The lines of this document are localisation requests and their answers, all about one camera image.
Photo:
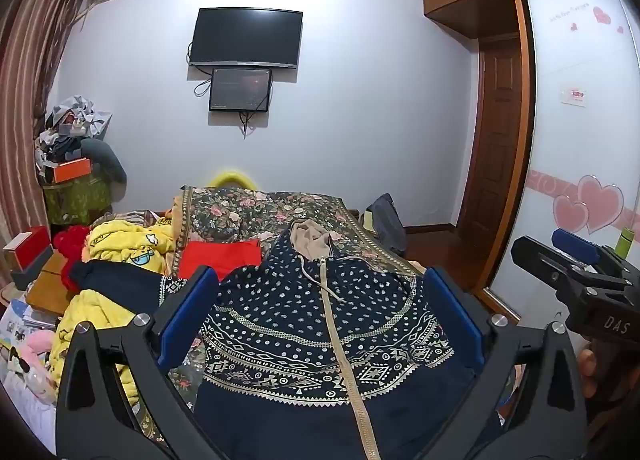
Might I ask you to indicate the brown wooden door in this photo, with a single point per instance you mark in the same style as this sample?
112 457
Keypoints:
495 140

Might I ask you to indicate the white label sticker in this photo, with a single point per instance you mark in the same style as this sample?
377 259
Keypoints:
575 96

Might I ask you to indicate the pile of mixed clothes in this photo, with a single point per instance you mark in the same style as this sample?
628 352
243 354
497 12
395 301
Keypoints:
70 125

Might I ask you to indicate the white heart sticker sliding door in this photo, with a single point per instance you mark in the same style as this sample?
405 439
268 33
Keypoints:
575 140

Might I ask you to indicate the yellow round object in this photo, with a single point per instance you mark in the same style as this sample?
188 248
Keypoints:
230 177

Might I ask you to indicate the red fuzzy cloth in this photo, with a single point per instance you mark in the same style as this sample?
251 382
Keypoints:
70 245

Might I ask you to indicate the green bottle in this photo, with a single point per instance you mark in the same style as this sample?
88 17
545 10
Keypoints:
623 242

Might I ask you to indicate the striped brown curtain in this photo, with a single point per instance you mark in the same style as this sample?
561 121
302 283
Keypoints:
25 115

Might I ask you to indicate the red box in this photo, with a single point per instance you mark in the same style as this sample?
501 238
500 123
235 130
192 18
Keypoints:
30 247

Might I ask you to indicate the floral blanket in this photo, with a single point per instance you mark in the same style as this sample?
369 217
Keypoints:
225 215

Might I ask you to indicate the wooden nightstand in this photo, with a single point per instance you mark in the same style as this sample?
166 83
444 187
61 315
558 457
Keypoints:
47 290

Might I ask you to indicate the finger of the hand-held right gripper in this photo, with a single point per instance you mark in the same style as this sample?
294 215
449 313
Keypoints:
545 260
575 246

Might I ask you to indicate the person's right hand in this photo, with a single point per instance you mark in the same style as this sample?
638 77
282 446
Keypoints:
589 372

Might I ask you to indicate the orange box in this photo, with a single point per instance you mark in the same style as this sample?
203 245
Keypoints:
72 171

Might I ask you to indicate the green cloth covered cabinet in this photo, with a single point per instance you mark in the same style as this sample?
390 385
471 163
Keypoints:
75 200

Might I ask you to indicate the yellow cartoon print garment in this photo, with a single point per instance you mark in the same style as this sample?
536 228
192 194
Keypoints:
120 245

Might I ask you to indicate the yellow green cloth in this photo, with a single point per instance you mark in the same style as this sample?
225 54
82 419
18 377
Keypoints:
369 220

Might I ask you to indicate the small black wall monitor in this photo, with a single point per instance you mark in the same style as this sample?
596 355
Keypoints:
240 89

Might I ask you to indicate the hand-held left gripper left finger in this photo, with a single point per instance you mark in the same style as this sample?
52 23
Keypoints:
187 322

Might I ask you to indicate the pink plush toy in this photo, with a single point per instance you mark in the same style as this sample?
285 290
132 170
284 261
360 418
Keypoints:
37 350

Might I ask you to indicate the black wall television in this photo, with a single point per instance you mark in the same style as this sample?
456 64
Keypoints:
245 37

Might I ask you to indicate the navy patterned hooded jacket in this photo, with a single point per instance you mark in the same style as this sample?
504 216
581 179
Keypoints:
320 320

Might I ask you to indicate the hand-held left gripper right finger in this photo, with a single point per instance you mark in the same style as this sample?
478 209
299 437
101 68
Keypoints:
456 317

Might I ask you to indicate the grey box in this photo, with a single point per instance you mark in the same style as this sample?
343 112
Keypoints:
27 275

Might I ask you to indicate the stack of papers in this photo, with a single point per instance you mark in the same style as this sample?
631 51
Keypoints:
20 325

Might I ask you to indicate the red garment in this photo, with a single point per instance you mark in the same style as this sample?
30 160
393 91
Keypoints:
220 257

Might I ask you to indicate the dark blue bag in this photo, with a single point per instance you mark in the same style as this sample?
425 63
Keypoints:
390 222

